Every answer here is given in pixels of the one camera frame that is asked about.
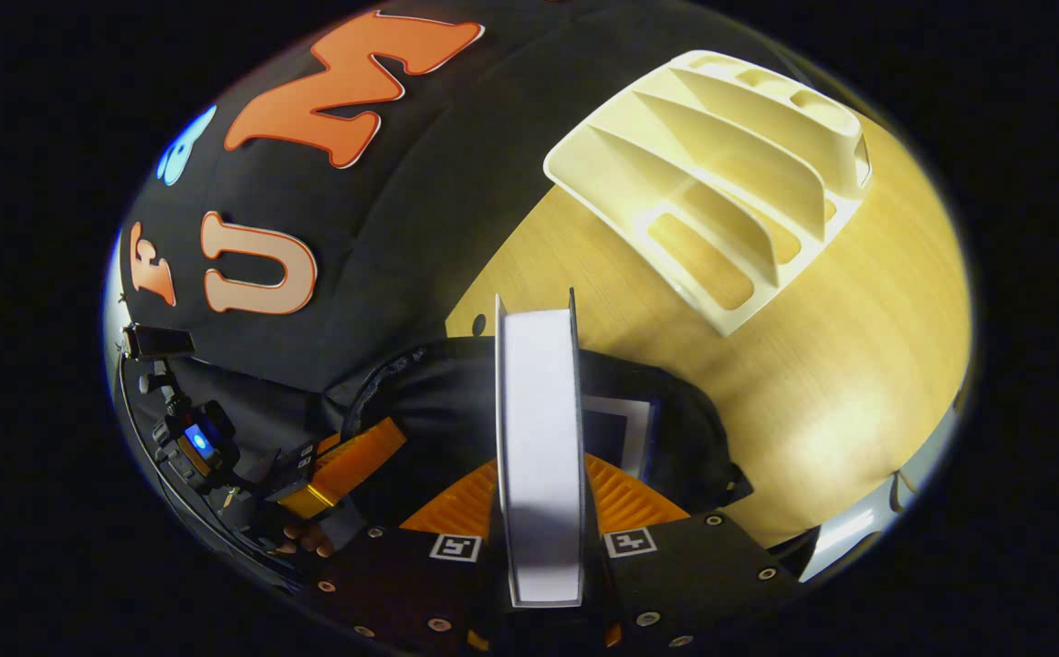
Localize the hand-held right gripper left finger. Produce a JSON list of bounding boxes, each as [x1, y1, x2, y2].
[[310, 456, 503, 653]]

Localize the black backdrop cloth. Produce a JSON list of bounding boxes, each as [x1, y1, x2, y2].
[[117, 0, 768, 439]]

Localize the white bookshelf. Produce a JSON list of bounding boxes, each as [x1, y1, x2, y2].
[[543, 50, 873, 339]]

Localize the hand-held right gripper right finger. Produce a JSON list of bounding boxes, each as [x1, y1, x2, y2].
[[580, 452, 800, 653]]

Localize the portrait cover book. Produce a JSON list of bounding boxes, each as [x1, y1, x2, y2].
[[493, 287, 588, 610]]

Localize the black schoolbag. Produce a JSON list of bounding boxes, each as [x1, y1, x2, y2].
[[324, 336, 754, 548]]

